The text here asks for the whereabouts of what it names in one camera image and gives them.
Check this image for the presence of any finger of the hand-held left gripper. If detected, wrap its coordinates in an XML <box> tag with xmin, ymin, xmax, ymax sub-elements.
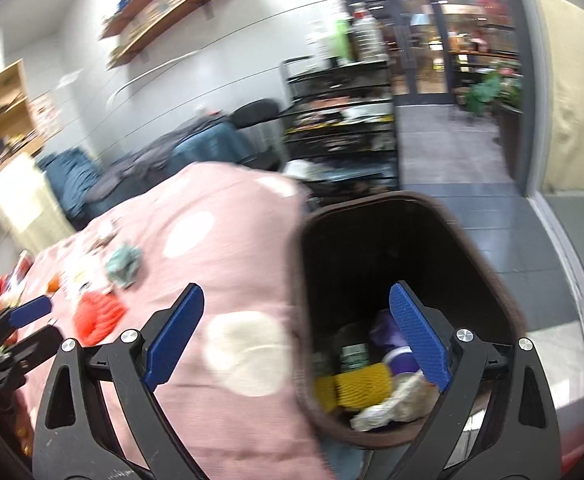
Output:
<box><xmin>0</xmin><ymin>294</ymin><xmax>54</xmax><ymax>343</ymax></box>
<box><xmin>0</xmin><ymin>324</ymin><xmax>65</xmax><ymax>376</ymax></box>

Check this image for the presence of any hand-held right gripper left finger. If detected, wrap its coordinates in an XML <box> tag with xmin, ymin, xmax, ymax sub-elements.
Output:
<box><xmin>32</xmin><ymin>282</ymin><xmax>208</xmax><ymax>480</ymax></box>

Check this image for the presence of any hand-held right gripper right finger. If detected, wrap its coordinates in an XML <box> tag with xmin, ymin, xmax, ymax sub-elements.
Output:
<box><xmin>388</xmin><ymin>281</ymin><xmax>560</xmax><ymax>480</ymax></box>

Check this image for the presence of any purple plastic bag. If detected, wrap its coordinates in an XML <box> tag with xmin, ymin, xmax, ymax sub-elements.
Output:
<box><xmin>369</xmin><ymin>310</ymin><xmax>423</xmax><ymax>376</ymax></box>

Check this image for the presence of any green drink carton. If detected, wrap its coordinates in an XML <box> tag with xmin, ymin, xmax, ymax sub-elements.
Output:
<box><xmin>339</xmin><ymin>342</ymin><xmax>370</xmax><ymax>373</ymax></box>

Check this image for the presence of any orange foam fruit net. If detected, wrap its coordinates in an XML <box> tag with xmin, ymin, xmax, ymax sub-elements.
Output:
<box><xmin>74</xmin><ymin>292</ymin><xmax>128</xmax><ymax>346</ymax></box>

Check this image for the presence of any beige plastic bag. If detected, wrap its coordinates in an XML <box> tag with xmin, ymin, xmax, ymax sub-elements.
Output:
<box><xmin>349</xmin><ymin>375</ymin><xmax>443</xmax><ymax>431</ymax></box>

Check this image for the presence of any yellow foam fruit net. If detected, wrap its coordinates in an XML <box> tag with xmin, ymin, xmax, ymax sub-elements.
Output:
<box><xmin>314</xmin><ymin>362</ymin><xmax>393</xmax><ymax>411</ymax></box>

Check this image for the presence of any black trash bin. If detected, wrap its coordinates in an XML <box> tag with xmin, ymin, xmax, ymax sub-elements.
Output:
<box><xmin>289</xmin><ymin>191</ymin><xmax>530</xmax><ymax>448</ymax></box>

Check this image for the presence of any red chip can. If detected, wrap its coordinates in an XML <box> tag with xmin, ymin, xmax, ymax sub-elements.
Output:
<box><xmin>16</xmin><ymin>250</ymin><xmax>35</xmax><ymax>281</ymax></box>

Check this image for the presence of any pink polka dot blanket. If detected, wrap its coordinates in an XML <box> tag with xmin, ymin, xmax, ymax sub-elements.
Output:
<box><xmin>0</xmin><ymin>161</ymin><xmax>338</xmax><ymax>480</ymax></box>

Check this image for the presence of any crumpled white paper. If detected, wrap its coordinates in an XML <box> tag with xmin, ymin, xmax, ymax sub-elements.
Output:
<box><xmin>106</xmin><ymin>243</ymin><xmax>144</xmax><ymax>288</ymax></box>

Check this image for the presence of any blue bedding pile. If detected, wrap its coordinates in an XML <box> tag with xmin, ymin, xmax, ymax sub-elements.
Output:
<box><xmin>37</xmin><ymin>149</ymin><xmax>103</xmax><ymax>231</ymax></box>

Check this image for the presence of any grey blanket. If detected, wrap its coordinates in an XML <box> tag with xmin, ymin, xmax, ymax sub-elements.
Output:
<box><xmin>92</xmin><ymin>117</ymin><xmax>233</xmax><ymax>196</ymax></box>

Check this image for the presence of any blue massage bed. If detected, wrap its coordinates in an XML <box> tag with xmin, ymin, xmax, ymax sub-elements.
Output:
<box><xmin>77</xmin><ymin>120</ymin><xmax>278</xmax><ymax>231</ymax></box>

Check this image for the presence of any black storage cart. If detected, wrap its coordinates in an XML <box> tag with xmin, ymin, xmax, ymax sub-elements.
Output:
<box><xmin>282</xmin><ymin>57</ymin><xmax>400</xmax><ymax>193</ymax></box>

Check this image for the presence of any black planter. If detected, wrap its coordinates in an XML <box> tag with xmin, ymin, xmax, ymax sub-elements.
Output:
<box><xmin>494</xmin><ymin>105</ymin><xmax>525</xmax><ymax>186</ymax></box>

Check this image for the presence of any wooden cubby shelf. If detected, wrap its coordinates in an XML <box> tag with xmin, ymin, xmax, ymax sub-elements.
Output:
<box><xmin>0</xmin><ymin>58</ymin><xmax>48</xmax><ymax>211</ymax></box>

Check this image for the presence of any black stool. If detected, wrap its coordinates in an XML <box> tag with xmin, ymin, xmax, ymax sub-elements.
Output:
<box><xmin>232</xmin><ymin>99</ymin><xmax>285</xmax><ymax>171</ymax></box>

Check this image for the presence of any green potted plant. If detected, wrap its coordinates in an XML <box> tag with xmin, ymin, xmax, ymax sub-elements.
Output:
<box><xmin>464</xmin><ymin>62</ymin><xmax>523</xmax><ymax>116</ymax></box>

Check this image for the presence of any group of bottles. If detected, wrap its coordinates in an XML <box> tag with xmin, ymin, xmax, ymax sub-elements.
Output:
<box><xmin>307</xmin><ymin>2</ymin><xmax>388</xmax><ymax>68</ymax></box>

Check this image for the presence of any wall poster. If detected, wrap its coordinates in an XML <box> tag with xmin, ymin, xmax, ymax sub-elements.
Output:
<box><xmin>29</xmin><ymin>92</ymin><xmax>63</xmax><ymax>136</ymax></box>

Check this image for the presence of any wooden wall shelf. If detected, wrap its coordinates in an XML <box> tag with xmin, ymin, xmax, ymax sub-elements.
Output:
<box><xmin>99</xmin><ymin>0</ymin><xmax>208</xmax><ymax>41</ymax></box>
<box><xmin>107</xmin><ymin>0</ymin><xmax>245</xmax><ymax>68</ymax></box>

